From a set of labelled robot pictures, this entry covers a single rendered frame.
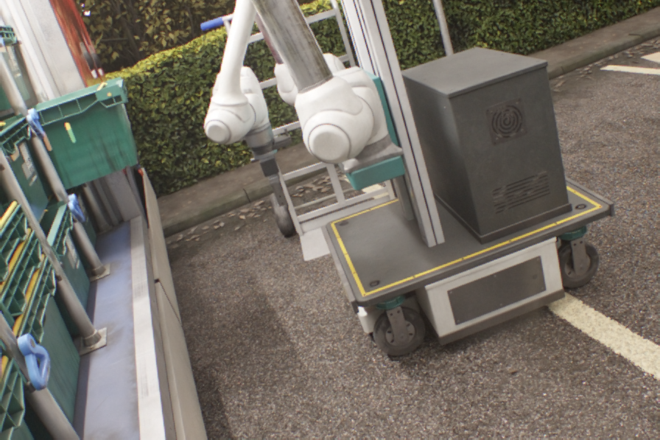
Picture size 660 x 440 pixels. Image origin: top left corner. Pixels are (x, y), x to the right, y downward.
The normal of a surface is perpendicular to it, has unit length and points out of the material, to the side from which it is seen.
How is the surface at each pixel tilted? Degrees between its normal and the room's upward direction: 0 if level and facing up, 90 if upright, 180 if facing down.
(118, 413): 0
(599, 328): 0
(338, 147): 94
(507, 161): 90
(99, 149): 96
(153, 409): 0
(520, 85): 90
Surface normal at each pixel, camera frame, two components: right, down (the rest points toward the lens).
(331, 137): -0.19, 0.58
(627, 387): -0.29, -0.89
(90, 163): 0.36, 0.34
